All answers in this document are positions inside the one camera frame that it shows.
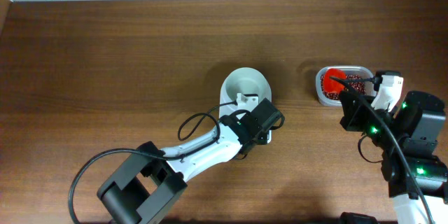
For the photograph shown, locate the orange measuring scoop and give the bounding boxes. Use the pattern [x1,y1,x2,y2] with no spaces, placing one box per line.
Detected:
[322,68,347,94]

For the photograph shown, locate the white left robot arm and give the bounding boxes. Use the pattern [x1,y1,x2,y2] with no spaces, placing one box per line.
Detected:
[97,99,285,224]

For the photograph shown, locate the white digital kitchen scale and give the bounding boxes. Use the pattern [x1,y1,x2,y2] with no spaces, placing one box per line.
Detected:
[218,76,273,144]

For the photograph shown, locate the clear plastic container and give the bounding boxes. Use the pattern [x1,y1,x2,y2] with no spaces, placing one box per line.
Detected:
[314,64,377,108]

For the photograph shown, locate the red adzuki beans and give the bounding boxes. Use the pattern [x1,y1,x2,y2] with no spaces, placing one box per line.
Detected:
[320,74,366,101]

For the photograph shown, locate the white round bowl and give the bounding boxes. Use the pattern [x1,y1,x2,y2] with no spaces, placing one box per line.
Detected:
[220,67,272,104]

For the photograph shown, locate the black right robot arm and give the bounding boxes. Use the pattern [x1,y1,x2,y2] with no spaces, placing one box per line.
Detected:
[340,91,447,223]

